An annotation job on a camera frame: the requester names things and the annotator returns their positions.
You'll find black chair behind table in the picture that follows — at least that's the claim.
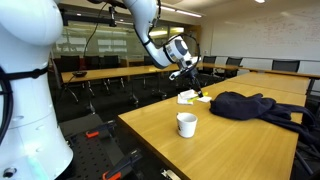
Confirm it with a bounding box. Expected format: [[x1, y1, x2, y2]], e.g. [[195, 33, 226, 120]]
[[100, 55, 125, 92], [53, 56, 80, 103], [83, 55, 102, 98]]

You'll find dark navy jacket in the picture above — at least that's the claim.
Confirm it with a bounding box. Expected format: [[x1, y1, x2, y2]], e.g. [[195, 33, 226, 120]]
[[209, 92, 319, 145]]

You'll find black office chair right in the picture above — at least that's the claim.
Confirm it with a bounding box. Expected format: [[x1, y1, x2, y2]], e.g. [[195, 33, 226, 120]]
[[272, 60, 300, 72]]

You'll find ceiling strip light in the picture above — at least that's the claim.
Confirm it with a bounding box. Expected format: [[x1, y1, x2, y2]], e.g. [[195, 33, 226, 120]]
[[160, 6, 202, 18]]

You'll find black conference speaker puck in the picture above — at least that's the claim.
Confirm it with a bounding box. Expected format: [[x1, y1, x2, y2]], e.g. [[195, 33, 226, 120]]
[[72, 71, 87, 77]]

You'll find wall whiteboard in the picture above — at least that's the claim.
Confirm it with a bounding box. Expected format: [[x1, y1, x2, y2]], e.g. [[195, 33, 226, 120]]
[[211, 14, 320, 61]]

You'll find white flat paper sheet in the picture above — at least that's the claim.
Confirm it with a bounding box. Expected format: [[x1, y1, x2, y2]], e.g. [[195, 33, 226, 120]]
[[197, 96, 212, 103]]

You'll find black orange clamp lower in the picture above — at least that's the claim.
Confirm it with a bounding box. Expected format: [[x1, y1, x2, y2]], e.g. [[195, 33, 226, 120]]
[[102, 149, 142, 180]]

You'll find overhead camera on boom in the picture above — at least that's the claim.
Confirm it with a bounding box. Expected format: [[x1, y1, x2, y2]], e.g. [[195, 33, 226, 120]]
[[88, 0, 127, 27]]

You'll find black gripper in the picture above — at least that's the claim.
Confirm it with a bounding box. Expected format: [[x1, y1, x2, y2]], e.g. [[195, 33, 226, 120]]
[[169, 66, 203, 97]]

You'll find white ceramic mug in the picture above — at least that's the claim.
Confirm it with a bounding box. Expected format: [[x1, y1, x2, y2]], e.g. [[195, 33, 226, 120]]
[[176, 112, 198, 138]]

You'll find white folded paper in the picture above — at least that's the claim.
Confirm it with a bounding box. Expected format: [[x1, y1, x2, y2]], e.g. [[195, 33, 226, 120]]
[[177, 89, 197, 105]]

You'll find black chair behind table centre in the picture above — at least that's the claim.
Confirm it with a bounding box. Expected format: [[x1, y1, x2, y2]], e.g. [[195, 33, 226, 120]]
[[83, 55, 102, 98]]

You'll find black office chair far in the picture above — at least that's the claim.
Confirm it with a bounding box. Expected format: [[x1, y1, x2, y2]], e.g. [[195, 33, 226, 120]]
[[199, 55, 217, 77]]

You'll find black office chair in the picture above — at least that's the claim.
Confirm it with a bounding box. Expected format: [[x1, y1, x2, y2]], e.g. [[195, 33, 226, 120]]
[[199, 55, 217, 77], [272, 60, 300, 72], [215, 57, 242, 79]]

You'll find black cable from camera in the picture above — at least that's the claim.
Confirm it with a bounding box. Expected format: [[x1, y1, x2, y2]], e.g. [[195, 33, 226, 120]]
[[82, 2, 109, 73]]

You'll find black chair behind table left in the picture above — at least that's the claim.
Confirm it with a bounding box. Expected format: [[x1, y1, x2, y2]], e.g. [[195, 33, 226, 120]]
[[53, 56, 80, 103]]

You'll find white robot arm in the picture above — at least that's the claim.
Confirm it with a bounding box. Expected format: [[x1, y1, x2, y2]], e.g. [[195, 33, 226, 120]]
[[0, 0, 73, 180]]

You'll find long wooden conference table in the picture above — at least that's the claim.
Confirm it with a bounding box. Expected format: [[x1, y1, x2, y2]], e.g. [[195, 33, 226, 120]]
[[60, 62, 241, 84]]

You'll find black orange clamp upper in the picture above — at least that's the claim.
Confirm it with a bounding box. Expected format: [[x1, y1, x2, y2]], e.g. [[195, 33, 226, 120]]
[[85, 121, 116, 138]]

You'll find black office chair middle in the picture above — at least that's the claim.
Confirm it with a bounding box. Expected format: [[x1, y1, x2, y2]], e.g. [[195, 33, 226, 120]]
[[215, 57, 242, 79]]

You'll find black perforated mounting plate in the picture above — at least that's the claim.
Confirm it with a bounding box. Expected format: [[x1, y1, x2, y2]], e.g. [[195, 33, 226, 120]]
[[58, 113, 144, 180]]

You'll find black orange clamp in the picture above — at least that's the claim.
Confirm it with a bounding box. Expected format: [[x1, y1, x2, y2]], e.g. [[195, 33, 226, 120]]
[[102, 149, 142, 180], [85, 121, 116, 138]]

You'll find black chair near doorway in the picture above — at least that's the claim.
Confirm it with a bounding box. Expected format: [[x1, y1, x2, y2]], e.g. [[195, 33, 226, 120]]
[[144, 56, 154, 66]]

